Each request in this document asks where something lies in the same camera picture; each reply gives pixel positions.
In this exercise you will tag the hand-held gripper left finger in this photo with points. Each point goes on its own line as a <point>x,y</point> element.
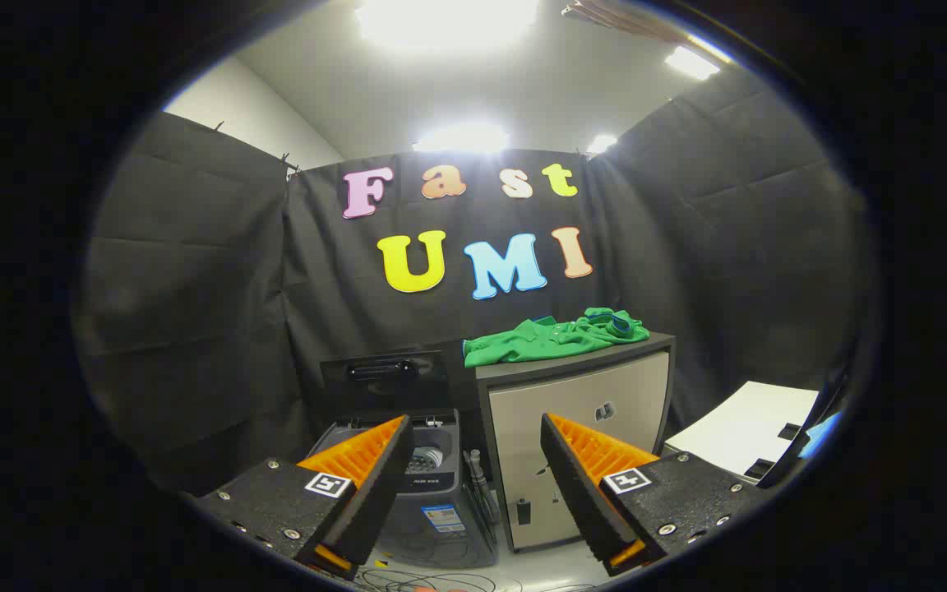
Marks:
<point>379,493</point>

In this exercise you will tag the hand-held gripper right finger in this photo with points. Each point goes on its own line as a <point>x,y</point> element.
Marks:
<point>576,493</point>

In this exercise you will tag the dark grey washing machine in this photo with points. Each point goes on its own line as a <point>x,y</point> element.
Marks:
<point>441,526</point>

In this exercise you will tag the dark washing machine lid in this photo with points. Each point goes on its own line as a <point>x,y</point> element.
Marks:
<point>383,382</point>

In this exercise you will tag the green polo shirt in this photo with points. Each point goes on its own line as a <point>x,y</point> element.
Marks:
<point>539,339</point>

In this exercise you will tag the grey cabinet with dark top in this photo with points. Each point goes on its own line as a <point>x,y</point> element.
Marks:
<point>572,395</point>

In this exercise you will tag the white board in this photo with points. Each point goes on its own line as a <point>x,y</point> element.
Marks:
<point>736,427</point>

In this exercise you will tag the black backdrop cloth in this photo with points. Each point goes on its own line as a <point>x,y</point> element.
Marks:
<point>210,329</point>

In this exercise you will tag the blue object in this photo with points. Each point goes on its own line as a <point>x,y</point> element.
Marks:
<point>820,434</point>

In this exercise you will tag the small ceiling light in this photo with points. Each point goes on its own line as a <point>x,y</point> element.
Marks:
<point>602,143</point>

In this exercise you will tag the round ceiling light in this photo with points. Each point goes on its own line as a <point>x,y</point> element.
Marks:
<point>461,138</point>

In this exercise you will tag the rectangular ceiling light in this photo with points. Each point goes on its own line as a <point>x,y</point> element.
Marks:
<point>691,62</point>

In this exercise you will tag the large ceiling light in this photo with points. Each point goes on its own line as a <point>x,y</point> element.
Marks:
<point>445,20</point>

